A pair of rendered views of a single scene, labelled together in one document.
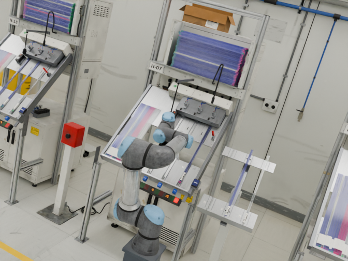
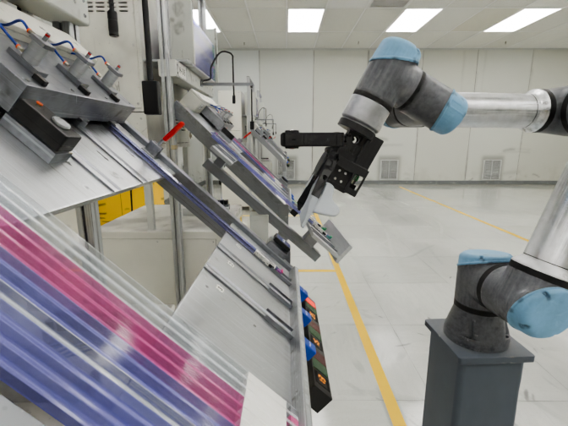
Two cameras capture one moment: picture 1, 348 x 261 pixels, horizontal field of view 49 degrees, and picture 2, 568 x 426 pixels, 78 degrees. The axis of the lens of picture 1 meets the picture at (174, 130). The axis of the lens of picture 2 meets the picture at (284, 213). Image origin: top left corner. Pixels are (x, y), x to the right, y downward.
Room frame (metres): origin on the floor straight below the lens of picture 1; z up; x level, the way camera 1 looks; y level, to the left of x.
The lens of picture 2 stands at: (2.52, 0.60, 1.05)
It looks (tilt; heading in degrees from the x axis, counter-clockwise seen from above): 12 degrees down; 251
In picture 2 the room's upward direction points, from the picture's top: straight up
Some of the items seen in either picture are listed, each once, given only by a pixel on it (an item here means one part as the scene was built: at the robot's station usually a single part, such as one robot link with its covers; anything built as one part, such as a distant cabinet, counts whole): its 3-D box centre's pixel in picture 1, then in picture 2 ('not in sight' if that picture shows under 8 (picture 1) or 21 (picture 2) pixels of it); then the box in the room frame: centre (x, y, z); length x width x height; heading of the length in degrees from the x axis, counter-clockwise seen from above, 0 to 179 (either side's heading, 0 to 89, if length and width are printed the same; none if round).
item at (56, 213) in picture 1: (66, 171); not in sight; (2.73, 0.74, 0.39); 0.24 x 0.24 x 0.78; 70
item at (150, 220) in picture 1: (150, 219); (484, 276); (1.78, -0.01, 0.72); 0.13 x 0.12 x 0.14; 78
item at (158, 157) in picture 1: (172, 149); (487, 111); (1.82, -0.02, 1.11); 0.49 x 0.11 x 0.12; 168
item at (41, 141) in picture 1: (28, 106); not in sight; (3.24, 1.32, 0.66); 1.01 x 0.73 x 1.31; 160
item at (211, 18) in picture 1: (218, 16); not in sight; (3.11, -0.10, 1.82); 0.68 x 0.30 x 0.20; 70
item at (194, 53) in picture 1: (208, 57); not in sight; (2.79, -0.11, 1.52); 0.51 x 0.13 x 0.27; 70
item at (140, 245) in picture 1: (147, 239); (477, 318); (1.78, -0.01, 0.60); 0.15 x 0.15 x 0.10
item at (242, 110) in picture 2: not in sight; (245, 145); (1.25, -4.80, 0.95); 1.36 x 0.82 x 1.90; 160
